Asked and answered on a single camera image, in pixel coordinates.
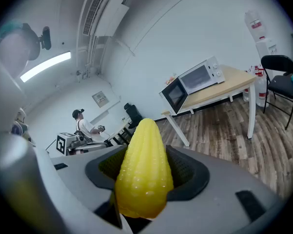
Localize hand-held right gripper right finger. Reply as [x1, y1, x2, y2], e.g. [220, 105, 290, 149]
[141, 144, 285, 234]

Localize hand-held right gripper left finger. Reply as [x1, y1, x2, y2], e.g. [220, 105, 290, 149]
[50, 144, 128, 212]

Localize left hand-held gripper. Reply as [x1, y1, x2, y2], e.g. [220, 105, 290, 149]
[56, 132, 89, 156]

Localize yellow toy corn cob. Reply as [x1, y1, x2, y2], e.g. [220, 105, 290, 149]
[114, 117, 175, 219]

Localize white microwave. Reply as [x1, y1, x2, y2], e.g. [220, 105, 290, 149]
[159, 55, 226, 116]

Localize white desk with black legs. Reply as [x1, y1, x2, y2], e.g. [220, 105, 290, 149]
[106, 120, 134, 145]

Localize black office chair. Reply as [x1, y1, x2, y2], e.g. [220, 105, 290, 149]
[123, 102, 143, 129]
[260, 55, 293, 131]

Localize long ceiling light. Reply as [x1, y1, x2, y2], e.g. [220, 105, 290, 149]
[20, 51, 72, 83]

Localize person's white printed t-shirt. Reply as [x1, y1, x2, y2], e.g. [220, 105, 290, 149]
[0, 57, 29, 134]

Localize person's head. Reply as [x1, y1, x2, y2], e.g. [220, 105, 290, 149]
[0, 20, 41, 79]

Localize clear water jug red cap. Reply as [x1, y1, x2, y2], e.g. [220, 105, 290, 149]
[242, 86, 251, 102]
[254, 68, 271, 108]

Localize light wooden table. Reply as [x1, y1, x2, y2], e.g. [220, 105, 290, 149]
[160, 64, 257, 147]

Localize pink flower bouquet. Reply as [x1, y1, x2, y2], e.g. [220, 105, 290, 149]
[164, 73, 179, 85]

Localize white ceiling air conditioner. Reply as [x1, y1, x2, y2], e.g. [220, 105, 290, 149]
[82, 0, 130, 38]

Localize white boxes with red clips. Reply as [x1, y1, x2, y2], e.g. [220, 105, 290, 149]
[255, 38, 278, 82]

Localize clear bottle on dispenser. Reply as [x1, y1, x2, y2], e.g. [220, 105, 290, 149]
[244, 9, 268, 41]

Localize grey wall electrical panel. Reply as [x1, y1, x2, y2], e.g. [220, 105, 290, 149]
[91, 90, 110, 108]

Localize black head-worn camera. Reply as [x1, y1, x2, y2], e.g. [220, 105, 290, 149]
[38, 26, 52, 51]

